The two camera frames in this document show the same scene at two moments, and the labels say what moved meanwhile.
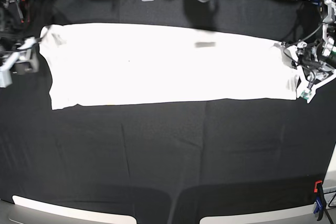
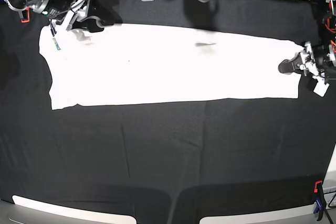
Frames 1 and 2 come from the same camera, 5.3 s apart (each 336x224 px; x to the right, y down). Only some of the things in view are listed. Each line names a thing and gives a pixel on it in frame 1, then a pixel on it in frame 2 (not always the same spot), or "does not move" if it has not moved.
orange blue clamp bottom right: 320,199 does not move
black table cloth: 169,163 does not move
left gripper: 25,60 -> 74,16
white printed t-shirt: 101,64 does not move
